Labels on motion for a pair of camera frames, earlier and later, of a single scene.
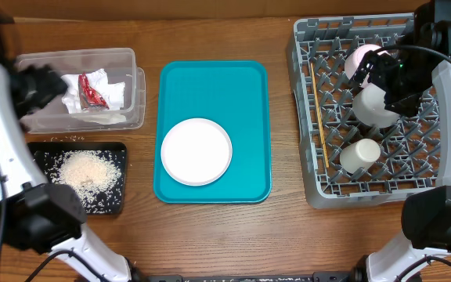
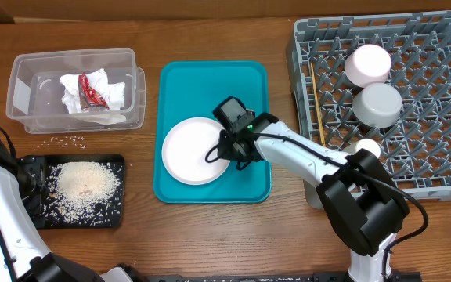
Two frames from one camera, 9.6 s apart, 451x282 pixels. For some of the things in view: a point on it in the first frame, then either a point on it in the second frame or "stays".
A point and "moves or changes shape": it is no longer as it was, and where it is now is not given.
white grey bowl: [369, 107] stays
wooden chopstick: [318, 113] stays
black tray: [97, 171] moves or changes shape
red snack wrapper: [88, 98] stays
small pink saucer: [355, 57] stays
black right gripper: [406, 102] to [225, 153]
